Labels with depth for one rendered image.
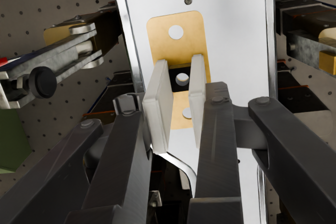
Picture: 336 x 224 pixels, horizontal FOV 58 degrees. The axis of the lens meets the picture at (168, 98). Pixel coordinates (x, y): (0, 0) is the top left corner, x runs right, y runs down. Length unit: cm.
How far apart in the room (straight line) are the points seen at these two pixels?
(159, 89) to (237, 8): 32
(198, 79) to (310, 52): 30
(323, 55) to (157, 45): 24
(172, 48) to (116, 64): 61
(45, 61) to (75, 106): 55
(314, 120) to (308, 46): 15
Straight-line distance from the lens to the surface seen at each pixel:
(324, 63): 41
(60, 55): 37
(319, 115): 55
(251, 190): 59
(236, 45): 47
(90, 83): 85
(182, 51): 21
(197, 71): 17
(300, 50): 46
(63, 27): 44
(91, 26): 41
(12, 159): 95
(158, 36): 21
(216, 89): 16
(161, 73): 18
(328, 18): 50
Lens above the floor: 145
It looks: 66 degrees down
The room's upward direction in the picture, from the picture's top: 168 degrees counter-clockwise
